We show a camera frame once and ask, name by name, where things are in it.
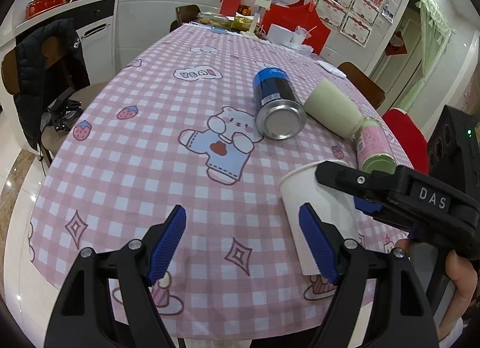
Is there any blue metal can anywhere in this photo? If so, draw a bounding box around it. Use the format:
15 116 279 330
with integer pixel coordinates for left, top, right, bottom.
252 68 307 141

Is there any small red bag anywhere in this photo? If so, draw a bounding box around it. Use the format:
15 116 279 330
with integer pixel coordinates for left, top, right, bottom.
220 0 242 17

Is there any plastic cup with straw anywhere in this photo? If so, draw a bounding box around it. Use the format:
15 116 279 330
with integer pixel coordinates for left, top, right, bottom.
290 26 317 47

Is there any pink checkered tablecloth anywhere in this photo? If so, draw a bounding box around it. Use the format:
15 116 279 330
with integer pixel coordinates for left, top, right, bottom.
29 25 356 340

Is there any brown wooden chair right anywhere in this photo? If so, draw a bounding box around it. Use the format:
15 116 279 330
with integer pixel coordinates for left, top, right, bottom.
337 62 386 110

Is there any red chair cover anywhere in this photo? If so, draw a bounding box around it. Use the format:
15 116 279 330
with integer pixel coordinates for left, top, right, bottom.
382 108 429 175

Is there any white box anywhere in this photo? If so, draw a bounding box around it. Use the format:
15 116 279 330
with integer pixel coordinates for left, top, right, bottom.
266 23 293 45

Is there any pale green lying cup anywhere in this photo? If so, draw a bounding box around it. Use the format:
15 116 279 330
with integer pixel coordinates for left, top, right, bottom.
304 79 364 139

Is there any white side counter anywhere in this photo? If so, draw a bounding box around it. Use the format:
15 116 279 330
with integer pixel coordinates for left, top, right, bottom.
0 0 122 138

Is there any white plastic bag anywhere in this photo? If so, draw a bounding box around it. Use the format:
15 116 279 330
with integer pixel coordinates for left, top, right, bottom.
317 60 347 79

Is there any brown wooden chair left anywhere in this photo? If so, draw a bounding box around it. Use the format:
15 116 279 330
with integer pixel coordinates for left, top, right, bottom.
169 4 200 32

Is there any red gift bag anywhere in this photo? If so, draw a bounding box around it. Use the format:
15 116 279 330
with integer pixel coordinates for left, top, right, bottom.
261 0 331 54

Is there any white door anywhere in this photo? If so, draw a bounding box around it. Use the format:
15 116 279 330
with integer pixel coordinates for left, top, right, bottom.
370 8 422 114

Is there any chair with black jacket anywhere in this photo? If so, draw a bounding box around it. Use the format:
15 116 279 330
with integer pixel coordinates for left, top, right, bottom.
1 18 110 168

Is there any white desk lamp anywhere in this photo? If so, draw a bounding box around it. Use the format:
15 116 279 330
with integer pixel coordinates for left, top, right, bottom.
241 0 272 40

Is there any brown wooden chair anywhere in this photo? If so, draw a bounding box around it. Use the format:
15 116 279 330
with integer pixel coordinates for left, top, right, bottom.
337 62 386 110
169 4 200 32

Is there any red fruit tray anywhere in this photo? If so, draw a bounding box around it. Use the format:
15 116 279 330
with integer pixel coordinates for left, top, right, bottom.
25 0 67 20

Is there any food container with snacks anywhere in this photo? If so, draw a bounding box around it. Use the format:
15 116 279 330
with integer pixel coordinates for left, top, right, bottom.
197 12 231 29

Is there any person's hand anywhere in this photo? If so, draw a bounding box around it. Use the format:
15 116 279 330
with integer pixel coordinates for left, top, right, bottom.
394 237 479 341

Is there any white paper cup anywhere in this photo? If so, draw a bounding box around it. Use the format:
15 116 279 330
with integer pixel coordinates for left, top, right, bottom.
279 162 360 277

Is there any red diamond door sign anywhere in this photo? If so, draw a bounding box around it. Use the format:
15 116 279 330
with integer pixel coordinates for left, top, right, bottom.
385 31 408 56

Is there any green door curtain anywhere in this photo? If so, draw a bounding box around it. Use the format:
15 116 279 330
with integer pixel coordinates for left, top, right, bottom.
400 0 452 111

